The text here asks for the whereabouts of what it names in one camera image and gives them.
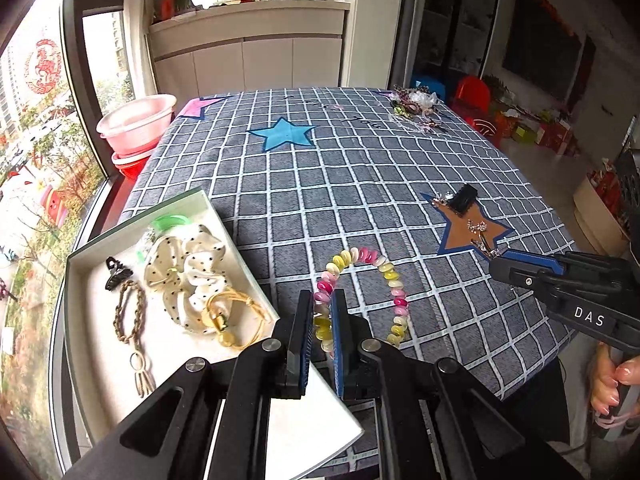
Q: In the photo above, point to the person's right hand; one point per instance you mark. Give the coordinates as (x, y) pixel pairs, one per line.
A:
(606, 379)

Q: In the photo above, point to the blue star patch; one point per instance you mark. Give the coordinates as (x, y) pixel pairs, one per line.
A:
(283, 132)

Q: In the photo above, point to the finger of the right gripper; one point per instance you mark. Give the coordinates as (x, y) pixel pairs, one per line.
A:
(513, 259)
(517, 278)

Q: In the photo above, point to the black wall television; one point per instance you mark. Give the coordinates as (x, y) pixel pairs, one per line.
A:
(541, 49)

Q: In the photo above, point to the grey checked tablecloth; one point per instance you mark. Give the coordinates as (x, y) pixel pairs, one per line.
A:
(361, 185)

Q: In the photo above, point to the blue plastic stool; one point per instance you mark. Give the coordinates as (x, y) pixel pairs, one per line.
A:
(429, 84)

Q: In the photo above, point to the white low cabinet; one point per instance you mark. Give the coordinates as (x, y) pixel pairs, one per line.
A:
(249, 46)

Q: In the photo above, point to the pink plastic basin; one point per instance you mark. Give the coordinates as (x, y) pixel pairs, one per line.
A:
(137, 125)

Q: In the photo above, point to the red plastic chair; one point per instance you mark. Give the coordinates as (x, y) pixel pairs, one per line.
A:
(471, 102)

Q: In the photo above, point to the white polka dot scrunchie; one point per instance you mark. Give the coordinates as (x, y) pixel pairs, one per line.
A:
(183, 267)

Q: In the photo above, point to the white jewelry box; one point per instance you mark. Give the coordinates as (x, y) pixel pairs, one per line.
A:
(103, 328)

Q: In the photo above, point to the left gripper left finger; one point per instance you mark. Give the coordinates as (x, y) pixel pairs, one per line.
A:
(210, 420)

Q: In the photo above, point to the red paper window decoration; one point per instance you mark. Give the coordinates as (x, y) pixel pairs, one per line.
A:
(43, 67)

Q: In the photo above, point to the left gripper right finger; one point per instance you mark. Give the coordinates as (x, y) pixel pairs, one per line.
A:
(433, 420)

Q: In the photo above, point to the pink star patch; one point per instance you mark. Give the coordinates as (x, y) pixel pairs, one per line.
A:
(195, 108)

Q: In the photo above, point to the beige loop hair clip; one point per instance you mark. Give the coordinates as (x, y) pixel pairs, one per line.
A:
(143, 380)

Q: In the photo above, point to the black hair comb clip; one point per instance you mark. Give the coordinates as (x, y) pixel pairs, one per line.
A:
(462, 200)

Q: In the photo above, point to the red plastic bucket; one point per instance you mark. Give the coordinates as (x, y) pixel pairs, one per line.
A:
(131, 165)

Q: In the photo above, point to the pile of hair accessories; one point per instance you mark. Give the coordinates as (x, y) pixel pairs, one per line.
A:
(417, 107)

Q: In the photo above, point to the black hair claw clip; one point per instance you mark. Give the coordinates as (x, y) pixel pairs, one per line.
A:
(119, 273)

